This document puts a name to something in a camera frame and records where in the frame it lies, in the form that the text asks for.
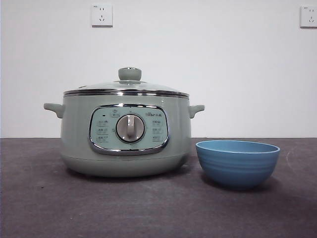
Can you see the glass lid with green knob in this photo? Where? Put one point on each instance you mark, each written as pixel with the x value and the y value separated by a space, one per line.
pixel 129 73

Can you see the pale green electric steamer pot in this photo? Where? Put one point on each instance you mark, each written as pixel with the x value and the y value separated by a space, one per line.
pixel 73 140

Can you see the blue ribbed bowl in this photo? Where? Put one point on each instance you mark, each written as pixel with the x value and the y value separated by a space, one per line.
pixel 237 169

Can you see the white wall power socket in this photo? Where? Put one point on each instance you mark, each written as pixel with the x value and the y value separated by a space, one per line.
pixel 308 17
pixel 102 15

